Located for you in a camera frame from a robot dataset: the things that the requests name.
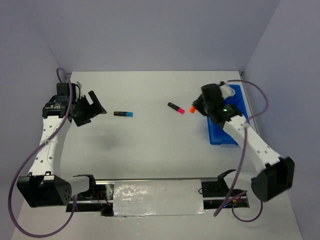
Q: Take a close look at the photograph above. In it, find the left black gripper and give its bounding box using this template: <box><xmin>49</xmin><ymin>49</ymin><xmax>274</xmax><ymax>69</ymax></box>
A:
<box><xmin>71</xmin><ymin>90</ymin><xmax>107</xmax><ymax>127</ymax></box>

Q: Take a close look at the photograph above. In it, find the orange cap black highlighter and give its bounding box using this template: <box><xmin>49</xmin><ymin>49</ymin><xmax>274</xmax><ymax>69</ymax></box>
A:
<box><xmin>189</xmin><ymin>106</ymin><xmax>197</xmax><ymax>114</ymax></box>

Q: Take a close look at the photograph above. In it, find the blue round tape tin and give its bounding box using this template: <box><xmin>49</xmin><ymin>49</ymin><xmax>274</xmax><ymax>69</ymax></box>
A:
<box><xmin>229</xmin><ymin>87</ymin><xmax>236</xmax><ymax>98</ymax></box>

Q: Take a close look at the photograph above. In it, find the pink cap black highlighter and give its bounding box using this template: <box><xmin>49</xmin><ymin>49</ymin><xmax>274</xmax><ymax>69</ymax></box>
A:
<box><xmin>167</xmin><ymin>102</ymin><xmax>185</xmax><ymax>114</ymax></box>

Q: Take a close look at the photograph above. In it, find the blue cap black highlighter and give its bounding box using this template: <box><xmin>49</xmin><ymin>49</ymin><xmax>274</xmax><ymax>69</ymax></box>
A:
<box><xmin>113</xmin><ymin>111</ymin><xmax>133</xmax><ymax>117</ymax></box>

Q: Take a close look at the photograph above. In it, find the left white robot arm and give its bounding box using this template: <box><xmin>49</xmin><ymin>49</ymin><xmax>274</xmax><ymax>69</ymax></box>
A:
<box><xmin>16</xmin><ymin>83</ymin><xmax>106</xmax><ymax>208</ymax></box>

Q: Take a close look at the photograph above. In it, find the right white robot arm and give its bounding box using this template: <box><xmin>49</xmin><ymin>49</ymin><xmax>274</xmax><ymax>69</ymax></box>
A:
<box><xmin>84</xmin><ymin>84</ymin><xmax>295</xmax><ymax>202</ymax></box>

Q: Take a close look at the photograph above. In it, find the blue plastic compartment tray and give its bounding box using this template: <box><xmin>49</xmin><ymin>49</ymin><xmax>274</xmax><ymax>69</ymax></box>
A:
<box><xmin>206</xmin><ymin>84</ymin><xmax>250</xmax><ymax>146</ymax></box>

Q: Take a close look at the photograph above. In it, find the white foil covered panel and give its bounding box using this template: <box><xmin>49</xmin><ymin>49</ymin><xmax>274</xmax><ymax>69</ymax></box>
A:
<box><xmin>113</xmin><ymin>179</ymin><xmax>206</xmax><ymax>217</ymax></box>

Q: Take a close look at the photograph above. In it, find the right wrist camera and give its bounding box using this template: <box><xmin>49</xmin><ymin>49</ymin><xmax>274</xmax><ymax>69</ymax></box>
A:
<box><xmin>219</xmin><ymin>81</ymin><xmax>231</xmax><ymax>99</ymax></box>

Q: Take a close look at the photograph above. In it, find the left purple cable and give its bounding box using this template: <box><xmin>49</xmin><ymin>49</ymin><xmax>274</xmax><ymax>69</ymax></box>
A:
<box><xmin>8</xmin><ymin>67</ymin><xmax>77</xmax><ymax>238</ymax></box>

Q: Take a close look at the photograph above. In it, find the purple cable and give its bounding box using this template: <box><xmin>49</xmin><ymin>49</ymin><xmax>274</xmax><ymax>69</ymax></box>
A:
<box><xmin>213</xmin><ymin>79</ymin><xmax>269</xmax><ymax>223</ymax></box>
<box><xmin>8</xmin><ymin>67</ymin><xmax>77</xmax><ymax>238</ymax></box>

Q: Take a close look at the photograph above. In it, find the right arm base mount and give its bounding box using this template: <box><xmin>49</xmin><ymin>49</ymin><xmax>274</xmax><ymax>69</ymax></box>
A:
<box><xmin>198</xmin><ymin>169</ymin><xmax>249</xmax><ymax>210</ymax></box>

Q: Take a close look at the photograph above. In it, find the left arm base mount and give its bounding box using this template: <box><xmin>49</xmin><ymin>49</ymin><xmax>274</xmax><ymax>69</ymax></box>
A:
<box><xmin>66</xmin><ymin>174</ymin><xmax>114</xmax><ymax>217</ymax></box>

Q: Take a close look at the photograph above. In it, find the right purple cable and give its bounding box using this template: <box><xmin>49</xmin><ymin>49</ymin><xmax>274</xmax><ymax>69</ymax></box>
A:
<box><xmin>213</xmin><ymin>79</ymin><xmax>269</xmax><ymax>223</ymax></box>

